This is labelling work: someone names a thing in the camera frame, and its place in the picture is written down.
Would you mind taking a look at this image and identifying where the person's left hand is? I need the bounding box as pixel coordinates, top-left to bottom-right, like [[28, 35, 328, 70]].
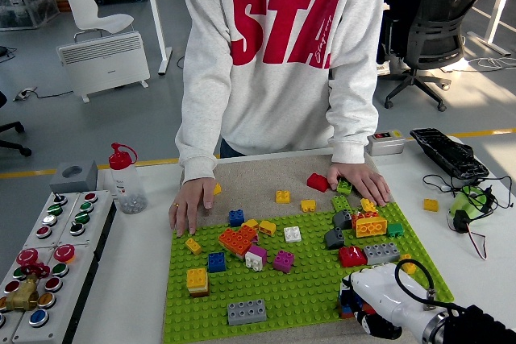
[[326, 162, 392, 207]]

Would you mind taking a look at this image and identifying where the person's right hand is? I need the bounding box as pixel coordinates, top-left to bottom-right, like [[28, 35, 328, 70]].
[[169, 176, 218, 238]]

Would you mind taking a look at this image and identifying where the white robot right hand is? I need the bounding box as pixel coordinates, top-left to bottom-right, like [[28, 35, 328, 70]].
[[338, 263, 448, 339]]

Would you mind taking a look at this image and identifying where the blue square toy brick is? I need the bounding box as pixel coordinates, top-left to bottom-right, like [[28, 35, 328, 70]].
[[339, 291, 364, 315], [227, 209, 246, 228], [207, 251, 227, 274]]

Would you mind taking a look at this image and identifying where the magenta square toy brick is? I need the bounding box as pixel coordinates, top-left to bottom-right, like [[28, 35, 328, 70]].
[[273, 249, 295, 274]]

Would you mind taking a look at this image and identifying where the green toy baseplate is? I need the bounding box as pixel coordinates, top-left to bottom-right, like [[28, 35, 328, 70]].
[[163, 201, 456, 344]]

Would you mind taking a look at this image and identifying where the orange long toy brick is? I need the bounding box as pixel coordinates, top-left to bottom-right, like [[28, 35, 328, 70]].
[[350, 210, 380, 222]]

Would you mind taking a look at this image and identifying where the grey eight-stud toy brick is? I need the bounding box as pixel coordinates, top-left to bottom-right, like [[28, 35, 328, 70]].
[[362, 242, 402, 267], [227, 298, 268, 327]]

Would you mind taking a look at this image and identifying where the red curved-top toy brick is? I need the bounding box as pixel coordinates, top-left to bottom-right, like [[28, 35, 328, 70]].
[[337, 245, 368, 268], [306, 172, 331, 193]]

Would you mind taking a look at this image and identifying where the dark grey sloped brick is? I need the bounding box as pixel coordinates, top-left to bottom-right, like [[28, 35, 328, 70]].
[[324, 226, 346, 251], [332, 209, 354, 230]]

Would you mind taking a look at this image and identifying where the large yellow holed brick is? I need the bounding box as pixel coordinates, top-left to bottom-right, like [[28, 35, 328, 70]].
[[354, 216, 388, 238]]

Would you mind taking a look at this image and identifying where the orange brick cluster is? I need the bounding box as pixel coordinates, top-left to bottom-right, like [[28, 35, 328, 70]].
[[218, 225, 259, 259]]

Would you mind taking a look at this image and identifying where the clear bottle with red cap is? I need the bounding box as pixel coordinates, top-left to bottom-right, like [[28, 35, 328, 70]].
[[107, 142, 148, 215]]

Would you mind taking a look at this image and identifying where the grey-brown mat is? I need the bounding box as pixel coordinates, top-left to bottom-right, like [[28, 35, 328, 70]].
[[162, 153, 456, 344]]

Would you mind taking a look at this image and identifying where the yellow tan brown brick stack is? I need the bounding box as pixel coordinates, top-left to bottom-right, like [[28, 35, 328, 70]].
[[185, 267, 210, 298]]

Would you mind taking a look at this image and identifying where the white and magenta brick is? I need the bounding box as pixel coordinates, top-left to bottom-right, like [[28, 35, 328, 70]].
[[244, 243, 268, 272]]

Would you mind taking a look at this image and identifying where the black keyboard in plastic wrap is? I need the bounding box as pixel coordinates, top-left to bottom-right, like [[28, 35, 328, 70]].
[[409, 127, 490, 180]]

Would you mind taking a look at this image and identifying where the grey push-button control box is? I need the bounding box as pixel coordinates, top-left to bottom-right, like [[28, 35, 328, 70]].
[[23, 192, 81, 249], [56, 189, 118, 248], [0, 246, 56, 344], [11, 243, 100, 344]]

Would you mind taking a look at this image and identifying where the green plastic device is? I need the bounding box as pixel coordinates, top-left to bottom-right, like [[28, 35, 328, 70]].
[[448, 184, 495, 228]]

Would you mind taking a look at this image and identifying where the grey block with round hole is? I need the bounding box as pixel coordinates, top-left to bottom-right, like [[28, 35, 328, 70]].
[[48, 160, 99, 195]]

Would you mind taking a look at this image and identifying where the black mesh office chair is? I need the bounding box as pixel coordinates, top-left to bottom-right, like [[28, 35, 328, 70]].
[[382, 0, 500, 112]]

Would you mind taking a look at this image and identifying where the white panel heater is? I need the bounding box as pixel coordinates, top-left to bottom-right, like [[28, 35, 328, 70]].
[[56, 30, 152, 104]]

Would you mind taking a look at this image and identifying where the brass valve with red handwheel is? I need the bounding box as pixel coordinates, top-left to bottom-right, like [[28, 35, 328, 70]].
[[3, 263, 52, 313]]

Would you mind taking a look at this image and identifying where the black swivel chair base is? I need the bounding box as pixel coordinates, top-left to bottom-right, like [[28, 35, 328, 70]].
[[0, 89, 33, 158]]

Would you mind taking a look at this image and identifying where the grey floor socket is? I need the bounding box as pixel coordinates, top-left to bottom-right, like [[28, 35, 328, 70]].
[[12, 85, 40, 102]]

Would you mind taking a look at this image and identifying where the white desk with wooden top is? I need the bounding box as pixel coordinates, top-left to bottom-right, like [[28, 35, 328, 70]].
[[447, 0, 516, 57]]

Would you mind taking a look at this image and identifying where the white plastic chair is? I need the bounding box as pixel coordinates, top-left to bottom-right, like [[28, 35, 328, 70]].
[[63, 0, 135, 43]]

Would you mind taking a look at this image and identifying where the transparent storage box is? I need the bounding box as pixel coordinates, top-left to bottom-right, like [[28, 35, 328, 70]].
[[0, 0, 61, 31]]

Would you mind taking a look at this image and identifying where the grey two-button switch box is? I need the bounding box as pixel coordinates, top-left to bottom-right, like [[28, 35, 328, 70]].
[[365, 129, 406, 157]]

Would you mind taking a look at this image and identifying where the thin black cable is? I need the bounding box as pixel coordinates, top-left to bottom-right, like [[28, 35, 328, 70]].
[[422, 173, 515, 210]]

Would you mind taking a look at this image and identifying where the red and white wire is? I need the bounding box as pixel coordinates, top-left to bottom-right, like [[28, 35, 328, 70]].
[[446, 209, 489, 261]]

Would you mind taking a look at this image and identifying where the white desk with cables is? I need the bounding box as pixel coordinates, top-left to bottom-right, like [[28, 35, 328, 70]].
[[135, 0, 191, 77]]

